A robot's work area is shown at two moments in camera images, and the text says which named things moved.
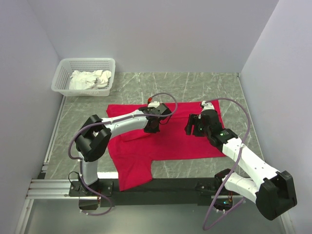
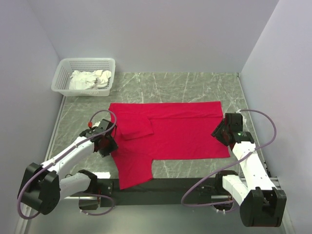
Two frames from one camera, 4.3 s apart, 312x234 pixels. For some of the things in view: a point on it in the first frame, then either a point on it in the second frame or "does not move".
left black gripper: (148, 130) → (113, 146)
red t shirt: (132, 153) does not move
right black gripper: (193, 120) → (217, 132)
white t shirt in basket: (87, 81) does not move
